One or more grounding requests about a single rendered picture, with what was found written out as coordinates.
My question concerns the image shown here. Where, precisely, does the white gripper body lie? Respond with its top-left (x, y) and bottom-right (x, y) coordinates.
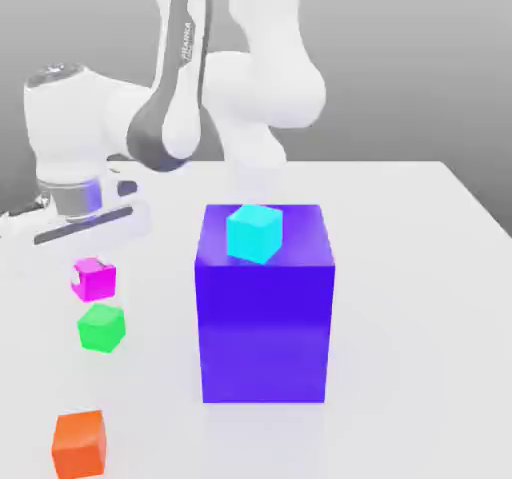
top-left (24, 201), bottom-right (153, 257)

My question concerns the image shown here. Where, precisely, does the small magenta cube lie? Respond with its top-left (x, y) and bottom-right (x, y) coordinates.
top-left (70, 257), bottom-right (118, 303)

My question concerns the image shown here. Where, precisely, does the small green cube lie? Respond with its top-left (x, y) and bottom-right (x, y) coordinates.
top-left (76, 302), bottom-right (127, 355)

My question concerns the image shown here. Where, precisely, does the small cyan cube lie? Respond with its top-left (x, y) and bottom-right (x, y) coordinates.
top-left (225, 203), bottom-right (284, 266)

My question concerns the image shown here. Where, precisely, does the small orange cube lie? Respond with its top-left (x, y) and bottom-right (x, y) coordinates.
top-left (51, 409), bottom-right (108, 479)

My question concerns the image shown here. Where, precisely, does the large blue box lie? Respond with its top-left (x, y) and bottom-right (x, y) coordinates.
top-left (194, 203), bottom-right (336, 405)

